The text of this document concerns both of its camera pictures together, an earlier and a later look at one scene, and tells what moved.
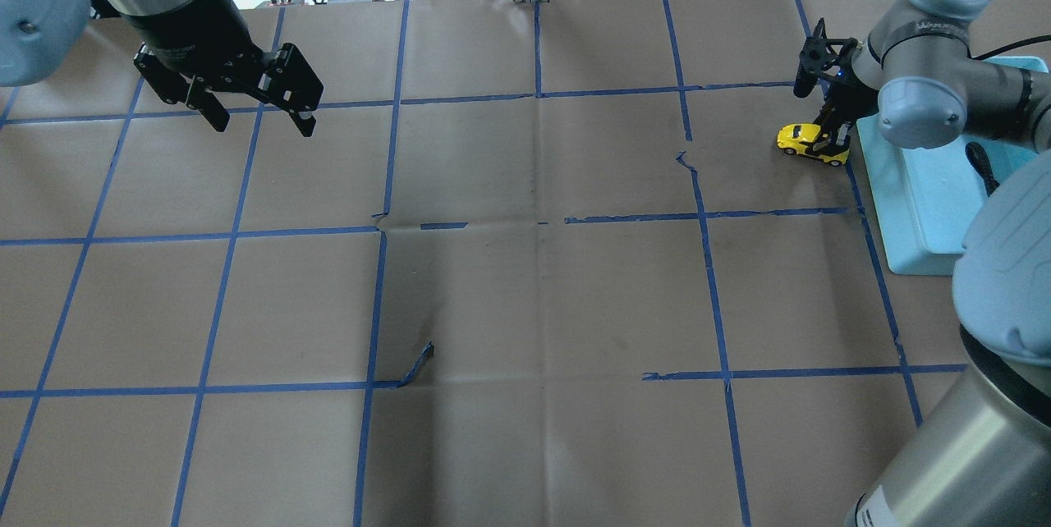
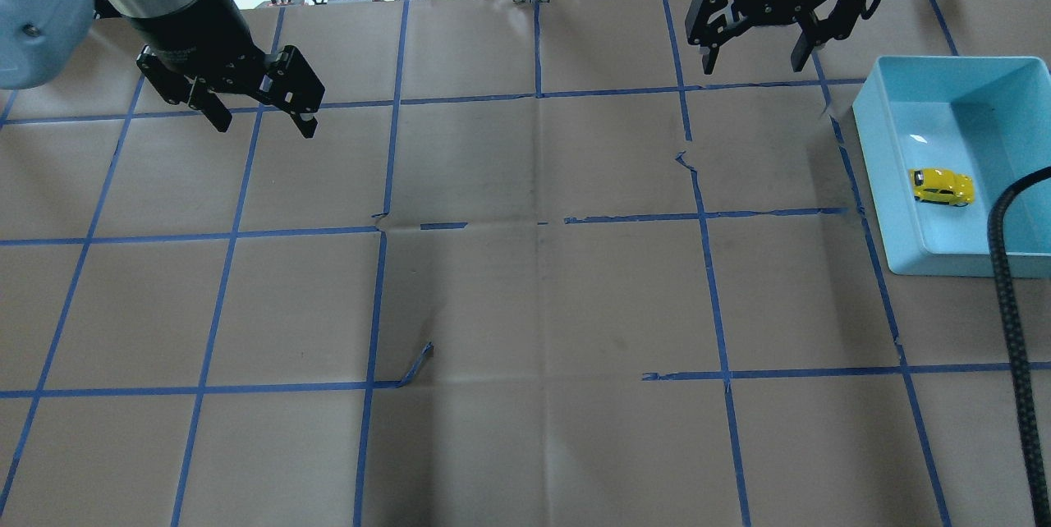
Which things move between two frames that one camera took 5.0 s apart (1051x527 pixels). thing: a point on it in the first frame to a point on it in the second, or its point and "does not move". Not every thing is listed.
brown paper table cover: [541, 263] does not move
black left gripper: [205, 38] does not move
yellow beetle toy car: [790, 137] to [940, 185]
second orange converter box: [268, 5] does not move
